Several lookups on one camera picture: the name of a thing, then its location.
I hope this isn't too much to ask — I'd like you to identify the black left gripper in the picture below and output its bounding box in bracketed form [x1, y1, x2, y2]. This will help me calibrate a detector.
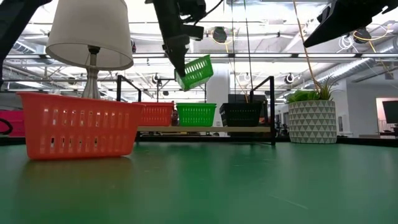
[152, 0, 206, 78]

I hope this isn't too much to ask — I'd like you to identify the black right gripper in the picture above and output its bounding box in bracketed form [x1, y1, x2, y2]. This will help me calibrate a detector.
[303, 0, 398, 49]

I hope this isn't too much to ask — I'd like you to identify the green slotted plastic basket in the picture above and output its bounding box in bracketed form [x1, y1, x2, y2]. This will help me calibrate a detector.
[175, 102, 218, 110]
[174, 54, 215, 92]
[177, 108, 216, 127]

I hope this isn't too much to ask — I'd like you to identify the red-orange slotted plastic basket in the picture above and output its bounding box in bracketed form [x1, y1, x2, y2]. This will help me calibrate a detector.
[17, 91, 144, 161]
[133, 101, 175, 127]

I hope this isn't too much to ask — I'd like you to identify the black background screen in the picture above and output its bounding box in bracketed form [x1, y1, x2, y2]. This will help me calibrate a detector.
[228, 93, 267, 105]

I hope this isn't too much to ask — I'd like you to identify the white shade table lamp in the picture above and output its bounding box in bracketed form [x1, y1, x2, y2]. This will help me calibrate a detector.
[45, 0, 134, 100]

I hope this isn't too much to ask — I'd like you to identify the succulent in patterned white pot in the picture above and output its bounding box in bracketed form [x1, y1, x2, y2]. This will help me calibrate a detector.
[285, 76, 340, 144]

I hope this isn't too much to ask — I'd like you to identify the green table mat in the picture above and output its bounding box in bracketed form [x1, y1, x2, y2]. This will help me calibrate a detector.
[0, 142, 398, 224]

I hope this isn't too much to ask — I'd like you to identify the white coiled cable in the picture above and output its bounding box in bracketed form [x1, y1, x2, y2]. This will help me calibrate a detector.
[337, 34, 355, 54]

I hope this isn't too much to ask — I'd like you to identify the thin black hanging cable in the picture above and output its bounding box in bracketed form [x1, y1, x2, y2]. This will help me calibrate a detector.
[230, 0, 236, 103]

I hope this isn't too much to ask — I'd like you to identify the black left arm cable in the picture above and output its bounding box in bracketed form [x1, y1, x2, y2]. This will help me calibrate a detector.
[192, 0, 225, 24]

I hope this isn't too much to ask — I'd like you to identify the wooden shelf with black frame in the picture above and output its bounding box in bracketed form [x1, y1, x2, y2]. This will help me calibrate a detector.
[116, 74, 277, 146]

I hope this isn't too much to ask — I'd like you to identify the dark wall screen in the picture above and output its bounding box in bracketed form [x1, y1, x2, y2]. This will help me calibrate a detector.
[381, 100, 398, 124]

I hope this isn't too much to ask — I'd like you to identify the black aluminium table frame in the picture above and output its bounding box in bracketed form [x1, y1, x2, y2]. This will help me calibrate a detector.
[0, 134, 398, 147]

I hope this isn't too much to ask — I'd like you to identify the black looped cable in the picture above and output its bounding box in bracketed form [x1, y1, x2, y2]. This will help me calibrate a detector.
[0, 118, 14, 136]

